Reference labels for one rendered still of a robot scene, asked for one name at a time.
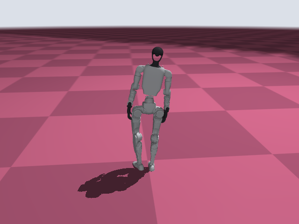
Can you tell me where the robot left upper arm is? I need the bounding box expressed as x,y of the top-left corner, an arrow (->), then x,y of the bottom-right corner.
133,65 -> 145,90

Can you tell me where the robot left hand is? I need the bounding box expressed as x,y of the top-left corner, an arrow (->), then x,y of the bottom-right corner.
127,102 -> 132,120

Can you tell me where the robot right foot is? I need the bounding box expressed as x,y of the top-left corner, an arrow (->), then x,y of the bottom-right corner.
148,161 -> 155,171

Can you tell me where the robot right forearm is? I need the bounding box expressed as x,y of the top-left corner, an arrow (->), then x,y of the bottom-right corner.
164,90 -> 171,110

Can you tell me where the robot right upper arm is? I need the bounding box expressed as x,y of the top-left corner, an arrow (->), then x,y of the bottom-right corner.
163,69 -> 172,96

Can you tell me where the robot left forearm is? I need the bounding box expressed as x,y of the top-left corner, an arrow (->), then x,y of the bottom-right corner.
127,83 -> 136,106

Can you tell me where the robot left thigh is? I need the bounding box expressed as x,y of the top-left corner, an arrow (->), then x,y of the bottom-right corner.
131,105 -> 143,142

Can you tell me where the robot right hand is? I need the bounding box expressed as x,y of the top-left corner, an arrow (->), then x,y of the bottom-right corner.
161,107 -> 169,123

